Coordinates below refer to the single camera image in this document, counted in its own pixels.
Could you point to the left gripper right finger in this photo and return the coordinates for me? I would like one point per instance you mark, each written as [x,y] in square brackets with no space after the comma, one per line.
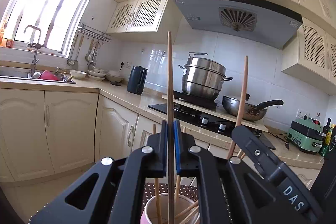
[229,191]

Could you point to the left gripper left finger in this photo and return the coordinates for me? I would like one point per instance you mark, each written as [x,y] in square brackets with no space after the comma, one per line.
[111,191]

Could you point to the wooden chopstick three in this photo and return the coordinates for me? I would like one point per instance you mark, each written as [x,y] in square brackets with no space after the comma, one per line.
[187,209]

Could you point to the wooden chopstick seven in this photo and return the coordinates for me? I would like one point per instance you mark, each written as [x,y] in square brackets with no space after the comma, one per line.
[241,154]

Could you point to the wooden chopstick one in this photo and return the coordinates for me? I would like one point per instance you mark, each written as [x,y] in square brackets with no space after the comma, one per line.
[157,201]

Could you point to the wooden chopstick six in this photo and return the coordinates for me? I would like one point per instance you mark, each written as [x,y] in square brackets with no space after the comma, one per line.
[190,216]

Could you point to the wooden chopstick four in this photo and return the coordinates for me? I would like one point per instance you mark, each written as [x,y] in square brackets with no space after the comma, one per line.
[170,134]

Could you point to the wooden chopstick two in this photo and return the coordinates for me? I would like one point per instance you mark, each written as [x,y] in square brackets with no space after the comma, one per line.
[177,187]

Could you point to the wooden chopstick five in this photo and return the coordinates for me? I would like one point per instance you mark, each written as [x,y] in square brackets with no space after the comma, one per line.
[241,105]

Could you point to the steel kitchen sink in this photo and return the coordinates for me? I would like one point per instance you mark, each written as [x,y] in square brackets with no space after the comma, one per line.
[26,74]

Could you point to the pink paper cup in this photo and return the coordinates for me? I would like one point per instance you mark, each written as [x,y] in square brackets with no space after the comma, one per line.
[149,214]

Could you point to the green oil bottle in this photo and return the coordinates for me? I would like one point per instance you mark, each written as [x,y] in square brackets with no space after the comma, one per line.
[324,148]

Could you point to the green electric cooker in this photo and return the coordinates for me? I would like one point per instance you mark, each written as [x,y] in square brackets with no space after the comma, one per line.
[306,135]

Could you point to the dark sauce bottle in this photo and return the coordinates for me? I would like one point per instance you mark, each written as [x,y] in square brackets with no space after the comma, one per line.
[326,128]

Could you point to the beige board under pots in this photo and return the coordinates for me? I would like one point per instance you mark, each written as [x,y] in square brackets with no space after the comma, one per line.
[218,112]

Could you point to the black induction cooker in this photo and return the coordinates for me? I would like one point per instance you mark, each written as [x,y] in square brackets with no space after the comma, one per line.
[201,102]

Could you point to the lower cream cabinets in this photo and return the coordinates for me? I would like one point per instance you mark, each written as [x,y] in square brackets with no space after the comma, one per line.
[44,132]

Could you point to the stainless steel steamer pot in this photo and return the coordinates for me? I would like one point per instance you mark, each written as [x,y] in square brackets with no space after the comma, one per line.
[203,77]

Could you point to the dark blue kettle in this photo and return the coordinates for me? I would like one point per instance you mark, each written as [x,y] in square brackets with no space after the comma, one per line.
[137,80]

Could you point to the stacked white dishes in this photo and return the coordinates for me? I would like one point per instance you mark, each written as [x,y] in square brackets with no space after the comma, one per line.
[100,75]

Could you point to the white bowl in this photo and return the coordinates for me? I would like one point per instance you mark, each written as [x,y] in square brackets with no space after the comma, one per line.
[78,74]

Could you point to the red bowl in sink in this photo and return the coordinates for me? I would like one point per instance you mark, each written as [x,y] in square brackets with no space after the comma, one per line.
[47,75]

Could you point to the right lattice door cabinet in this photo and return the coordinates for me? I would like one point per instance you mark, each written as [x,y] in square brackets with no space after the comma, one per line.
[310,56]

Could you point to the lattice door cabinet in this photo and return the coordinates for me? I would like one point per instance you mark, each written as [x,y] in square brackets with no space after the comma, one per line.
[145,21]
[310,56]

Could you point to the grey range hood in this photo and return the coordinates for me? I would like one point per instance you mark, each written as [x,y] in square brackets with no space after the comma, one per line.
[257,20]

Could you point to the left lattice door cabinet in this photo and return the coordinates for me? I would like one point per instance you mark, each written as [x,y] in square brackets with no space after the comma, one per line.
[145,21]

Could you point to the steel wok black handle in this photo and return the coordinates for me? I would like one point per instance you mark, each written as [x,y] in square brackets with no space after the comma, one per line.
[251,112]

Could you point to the wall utensil rack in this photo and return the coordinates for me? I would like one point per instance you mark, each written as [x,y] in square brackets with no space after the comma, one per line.
[96,39]

